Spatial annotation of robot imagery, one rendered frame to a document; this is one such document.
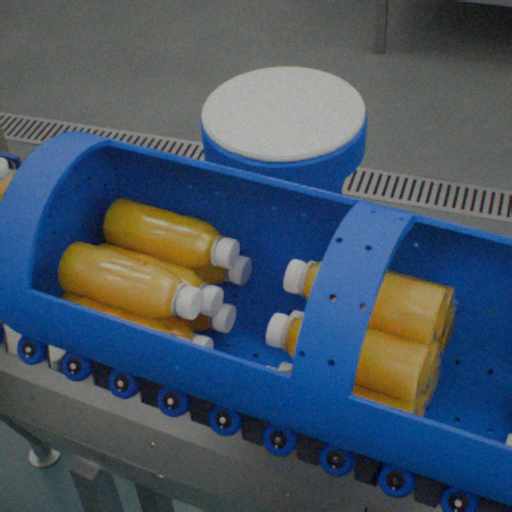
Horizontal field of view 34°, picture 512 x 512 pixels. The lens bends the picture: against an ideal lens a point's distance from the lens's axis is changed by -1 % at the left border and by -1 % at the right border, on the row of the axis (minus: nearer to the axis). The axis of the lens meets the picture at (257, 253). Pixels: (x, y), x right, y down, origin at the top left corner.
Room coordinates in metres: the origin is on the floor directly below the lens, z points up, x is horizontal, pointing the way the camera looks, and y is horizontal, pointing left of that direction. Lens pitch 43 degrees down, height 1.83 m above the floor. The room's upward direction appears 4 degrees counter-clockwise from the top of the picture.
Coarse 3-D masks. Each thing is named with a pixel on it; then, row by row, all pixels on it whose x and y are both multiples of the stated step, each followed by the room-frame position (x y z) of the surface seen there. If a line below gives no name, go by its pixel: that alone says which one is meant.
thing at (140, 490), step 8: (136, 488) 0.91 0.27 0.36; (144, 488) 0.90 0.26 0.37; (144, 496) 0.91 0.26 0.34; (152, 496) 0.90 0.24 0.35; (160, 496) 0.91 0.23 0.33; (168, 496) 0.93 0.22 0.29; (144, 504) 0.91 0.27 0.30; (152, 504) 0.90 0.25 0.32; (160, 504) 0.90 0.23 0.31; (168, 504) 0.92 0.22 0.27
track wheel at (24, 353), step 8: (24, 336) 0.78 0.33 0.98; (24, 344) 0.77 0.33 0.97; (32, 344) 0.77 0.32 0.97; (40, 344) 0.76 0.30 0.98; (24, 352) 0.76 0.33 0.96; (32, 352) 0.76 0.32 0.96; (40, 352) 0.76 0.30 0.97; (24, 360) 0.76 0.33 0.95; (32, 360) 0.75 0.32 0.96; (40, 360) 0.75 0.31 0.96
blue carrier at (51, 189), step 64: (64, 192) 0.88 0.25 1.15; (128, 192) 0.96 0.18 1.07; (192, 192) 0.91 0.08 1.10; (256, 192) 0.86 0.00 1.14; (320, 192) 0.76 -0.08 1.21; (0, 256) 0.74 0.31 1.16; (256, 256) 0.85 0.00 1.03; (320, 256) 0.82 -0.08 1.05; (384, 256) 0.63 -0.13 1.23; (448, 256) 0.75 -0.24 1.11; (64, 320) 0.68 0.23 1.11; (256, 320) 0.79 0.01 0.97; (320, 320) 0.58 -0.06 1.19; (192, 384) 0.60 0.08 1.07; (256, 384) 0.57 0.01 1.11; (320, 384) 0.54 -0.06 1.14; (448, 384) 0.66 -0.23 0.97; (384, 448) 0.50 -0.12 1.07; (448, 448) 0.47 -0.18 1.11
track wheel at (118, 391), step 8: (112, 376) 0.70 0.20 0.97; (120, 376) 0.70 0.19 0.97; (128, 376) 0.70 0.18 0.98; (136, 376) 0.70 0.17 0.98; (112, 384) 0.70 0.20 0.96; (120, 384) 0.69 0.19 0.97; (128, 384) 0.69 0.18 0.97; (136, 384) 0.69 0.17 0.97; (112, 392) 0.69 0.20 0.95; (120, 392) 0.69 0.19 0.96; (128, 392) 0.68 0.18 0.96; (136, 392) 0.69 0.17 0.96
